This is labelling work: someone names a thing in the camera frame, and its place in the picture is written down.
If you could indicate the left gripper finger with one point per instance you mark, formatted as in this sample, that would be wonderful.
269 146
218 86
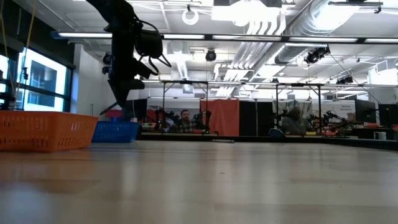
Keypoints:
124 91

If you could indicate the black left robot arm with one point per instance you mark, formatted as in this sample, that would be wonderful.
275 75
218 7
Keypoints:
115 12

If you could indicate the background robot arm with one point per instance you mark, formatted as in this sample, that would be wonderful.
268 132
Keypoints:
335 121

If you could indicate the black ceiling speaker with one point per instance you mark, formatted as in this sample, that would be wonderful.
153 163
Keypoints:
106 59
211 56

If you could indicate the red box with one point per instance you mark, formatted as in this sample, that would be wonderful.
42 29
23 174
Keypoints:
118 114

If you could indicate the blue plastic basket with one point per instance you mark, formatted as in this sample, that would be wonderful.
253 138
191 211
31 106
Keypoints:
115 137

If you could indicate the orange plastic basket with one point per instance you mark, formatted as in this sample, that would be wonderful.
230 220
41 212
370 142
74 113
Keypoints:
62 116

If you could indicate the person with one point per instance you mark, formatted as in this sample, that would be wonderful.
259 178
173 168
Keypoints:
185 121
295 123

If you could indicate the large window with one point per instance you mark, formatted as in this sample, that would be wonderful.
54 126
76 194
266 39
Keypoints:
43 77

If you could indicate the orange partition curtain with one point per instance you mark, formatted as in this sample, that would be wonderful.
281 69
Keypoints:
222 118

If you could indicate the overhead LED light bar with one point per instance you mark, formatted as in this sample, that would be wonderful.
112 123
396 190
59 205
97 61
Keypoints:
248 38

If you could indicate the black partition panel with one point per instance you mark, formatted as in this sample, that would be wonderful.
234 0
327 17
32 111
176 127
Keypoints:
248 118

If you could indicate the blue round object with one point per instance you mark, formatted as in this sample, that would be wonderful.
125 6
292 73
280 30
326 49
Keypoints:
276 133

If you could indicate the white mug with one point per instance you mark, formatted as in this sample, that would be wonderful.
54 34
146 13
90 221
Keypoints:
380 136

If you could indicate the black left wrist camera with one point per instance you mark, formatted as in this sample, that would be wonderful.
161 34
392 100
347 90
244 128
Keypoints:
149 43

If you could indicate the black aluminium table frame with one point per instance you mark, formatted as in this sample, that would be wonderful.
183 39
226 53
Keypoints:
248 137

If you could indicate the silver ventilation duct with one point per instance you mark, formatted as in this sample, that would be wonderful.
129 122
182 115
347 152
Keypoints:
311 28

